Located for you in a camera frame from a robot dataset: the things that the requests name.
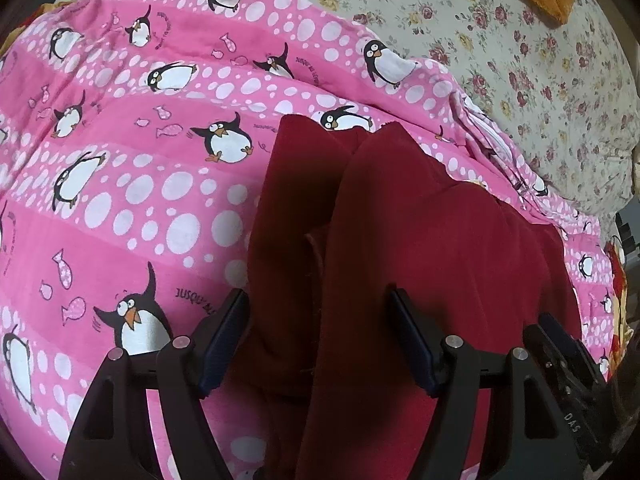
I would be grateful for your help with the yellow orange cloth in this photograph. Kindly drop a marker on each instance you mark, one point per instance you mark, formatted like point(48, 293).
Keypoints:
point(50, 8)

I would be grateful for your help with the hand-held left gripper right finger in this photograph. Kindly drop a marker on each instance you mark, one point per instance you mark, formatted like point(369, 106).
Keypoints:
point(412, 340)

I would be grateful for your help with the floral bed sheet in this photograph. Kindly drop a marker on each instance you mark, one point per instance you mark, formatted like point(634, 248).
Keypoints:
point(540, 70)

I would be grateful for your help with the dark red garment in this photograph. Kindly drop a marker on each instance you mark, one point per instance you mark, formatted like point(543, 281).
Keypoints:
point(400, 240)

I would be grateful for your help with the red yellow printed cloth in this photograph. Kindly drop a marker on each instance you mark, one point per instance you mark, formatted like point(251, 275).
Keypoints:
point(620, 280)

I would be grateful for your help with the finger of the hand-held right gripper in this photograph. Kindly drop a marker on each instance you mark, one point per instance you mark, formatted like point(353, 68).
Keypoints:
point(557, 335)

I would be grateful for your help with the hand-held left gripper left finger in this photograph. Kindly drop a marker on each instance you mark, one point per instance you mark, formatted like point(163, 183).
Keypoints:
point(222, 340)

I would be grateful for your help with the dark grey object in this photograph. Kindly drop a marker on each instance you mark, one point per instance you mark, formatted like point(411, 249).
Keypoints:
point(630, 240)

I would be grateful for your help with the pink penguin print blanket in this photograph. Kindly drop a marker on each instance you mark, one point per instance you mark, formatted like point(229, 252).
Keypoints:
point(140, 185)

